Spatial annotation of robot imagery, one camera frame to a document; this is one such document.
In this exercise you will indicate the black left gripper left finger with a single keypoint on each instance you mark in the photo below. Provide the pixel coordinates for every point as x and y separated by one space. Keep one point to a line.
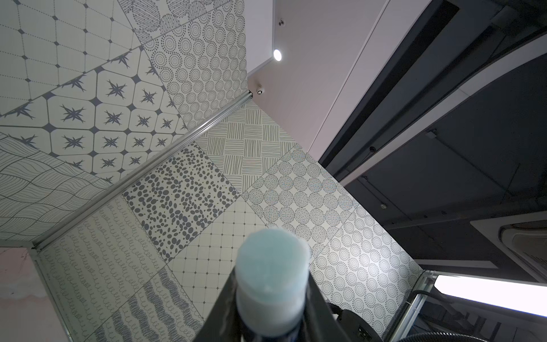
222 324

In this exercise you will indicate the white blue glue stick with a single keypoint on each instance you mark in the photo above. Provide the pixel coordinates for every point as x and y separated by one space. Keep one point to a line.
272 274

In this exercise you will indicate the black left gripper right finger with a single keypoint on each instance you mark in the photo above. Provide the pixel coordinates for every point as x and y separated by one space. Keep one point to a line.
318 321

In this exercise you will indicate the ceiling strip light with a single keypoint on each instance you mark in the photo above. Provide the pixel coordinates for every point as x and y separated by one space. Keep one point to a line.
515 296

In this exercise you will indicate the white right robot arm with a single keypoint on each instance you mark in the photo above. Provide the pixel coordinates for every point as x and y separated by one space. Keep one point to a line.
356 328

